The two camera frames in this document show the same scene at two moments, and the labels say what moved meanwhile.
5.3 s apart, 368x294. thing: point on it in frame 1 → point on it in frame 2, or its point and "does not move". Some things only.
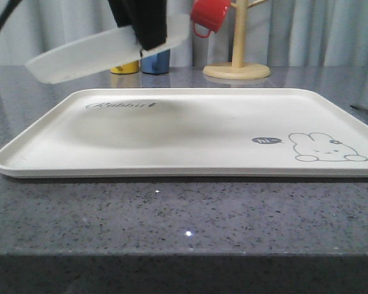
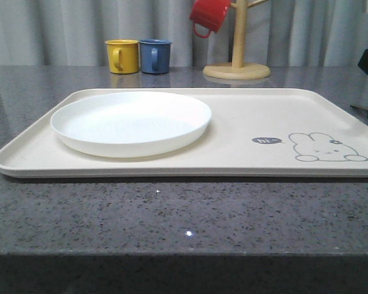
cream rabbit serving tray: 193,133 does not move
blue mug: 158,64 does not move
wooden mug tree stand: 238,70 does not move
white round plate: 99,51 → 129,124
